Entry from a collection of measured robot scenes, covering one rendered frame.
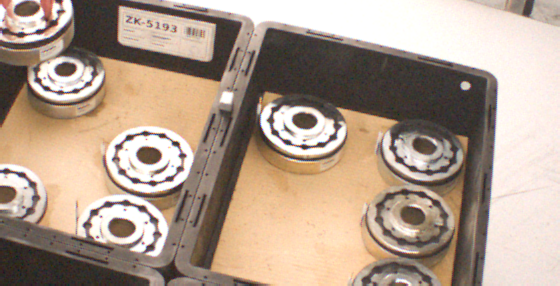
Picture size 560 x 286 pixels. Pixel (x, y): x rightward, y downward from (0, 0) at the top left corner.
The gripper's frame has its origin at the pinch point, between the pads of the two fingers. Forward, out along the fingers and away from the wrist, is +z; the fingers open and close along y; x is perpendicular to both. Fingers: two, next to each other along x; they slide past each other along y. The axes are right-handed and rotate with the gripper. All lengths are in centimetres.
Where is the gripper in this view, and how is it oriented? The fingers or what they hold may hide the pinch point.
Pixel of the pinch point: (27, 4)
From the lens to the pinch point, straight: 110.1
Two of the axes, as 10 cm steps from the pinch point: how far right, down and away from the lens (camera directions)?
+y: 9.7, 2.0, -1.0
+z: -0.8, 7.0, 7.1
